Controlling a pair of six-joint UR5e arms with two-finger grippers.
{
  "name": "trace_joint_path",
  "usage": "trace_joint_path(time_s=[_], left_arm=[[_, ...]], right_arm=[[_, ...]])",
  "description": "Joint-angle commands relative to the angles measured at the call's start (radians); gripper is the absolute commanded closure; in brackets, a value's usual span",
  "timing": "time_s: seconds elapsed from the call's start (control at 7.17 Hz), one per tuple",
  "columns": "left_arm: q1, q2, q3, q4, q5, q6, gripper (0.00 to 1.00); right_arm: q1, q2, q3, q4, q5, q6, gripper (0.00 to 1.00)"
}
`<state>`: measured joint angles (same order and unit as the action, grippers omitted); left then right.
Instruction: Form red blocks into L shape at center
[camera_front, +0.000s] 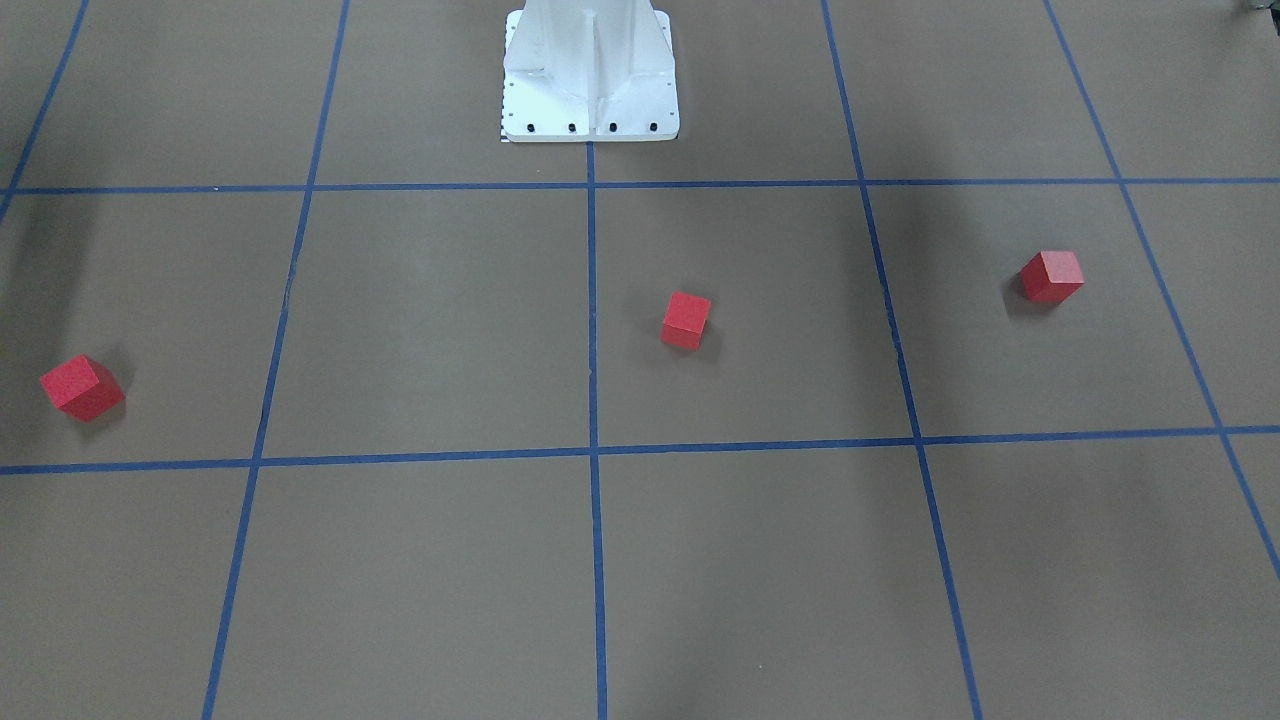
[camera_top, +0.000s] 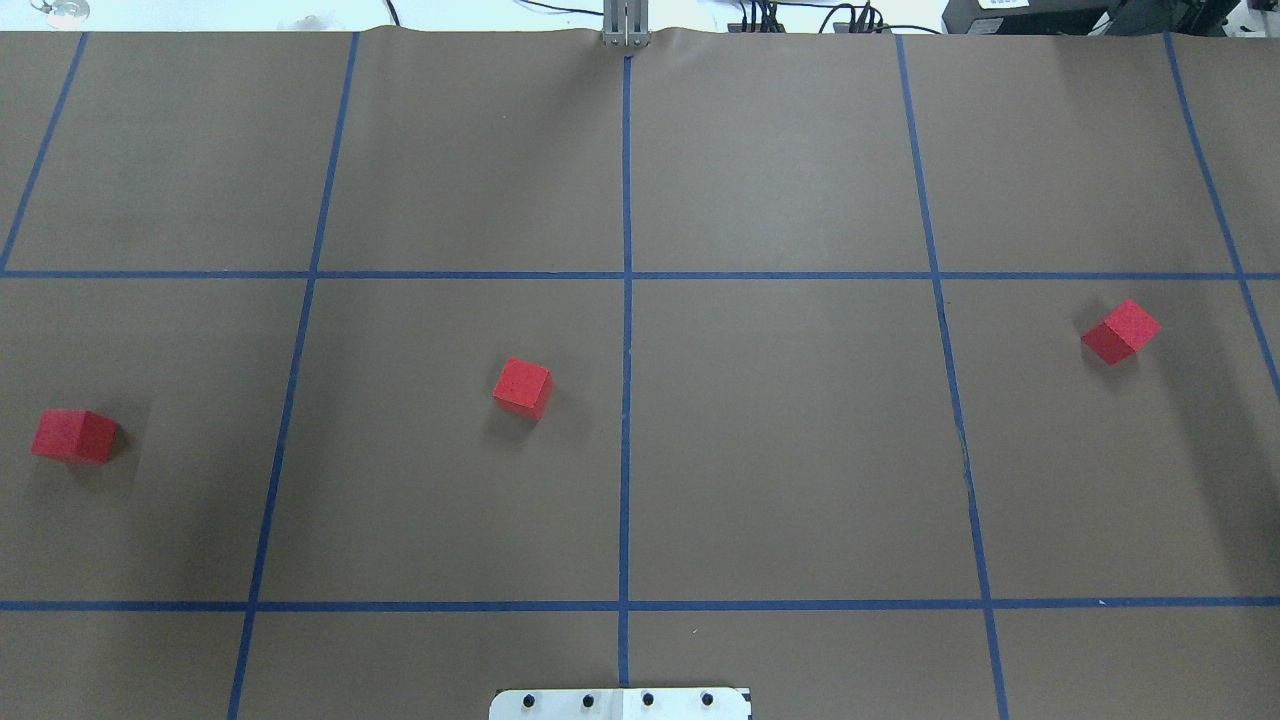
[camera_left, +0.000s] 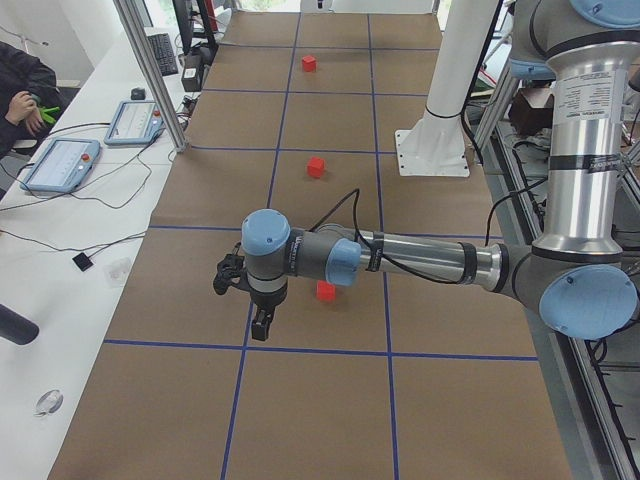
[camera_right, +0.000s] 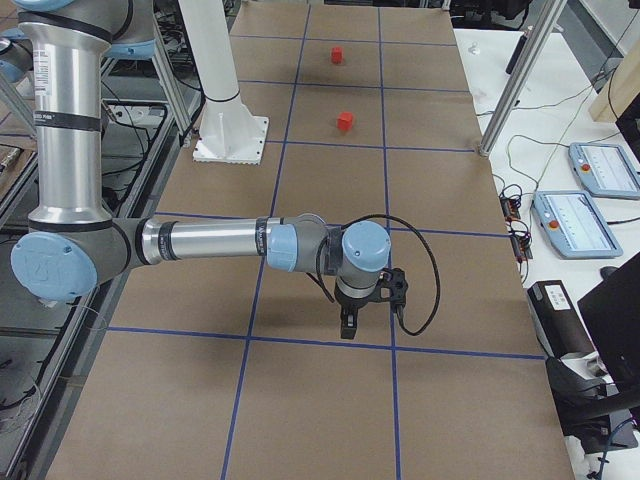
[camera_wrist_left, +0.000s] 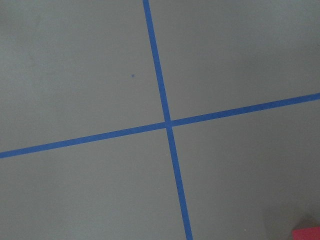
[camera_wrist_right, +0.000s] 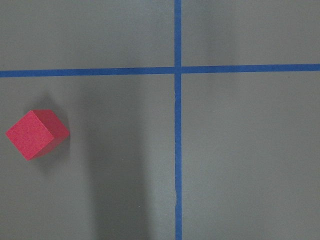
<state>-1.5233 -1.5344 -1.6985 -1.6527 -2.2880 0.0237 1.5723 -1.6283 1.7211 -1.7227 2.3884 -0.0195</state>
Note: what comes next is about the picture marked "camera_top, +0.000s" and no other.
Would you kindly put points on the black device top right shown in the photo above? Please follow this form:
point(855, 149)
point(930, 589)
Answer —
point(1082, 18)

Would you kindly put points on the grey metal bracket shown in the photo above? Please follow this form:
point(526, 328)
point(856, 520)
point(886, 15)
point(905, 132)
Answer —
point(625, 23)

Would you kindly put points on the clear round object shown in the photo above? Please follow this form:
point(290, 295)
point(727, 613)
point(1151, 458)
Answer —
point(63, 14)

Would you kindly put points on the red block starting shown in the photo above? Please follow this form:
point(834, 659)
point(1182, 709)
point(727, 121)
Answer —
point(74, 436)
point(523, 388)
point(1122, 333)

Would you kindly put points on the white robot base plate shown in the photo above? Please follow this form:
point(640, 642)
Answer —
point(623, 703)

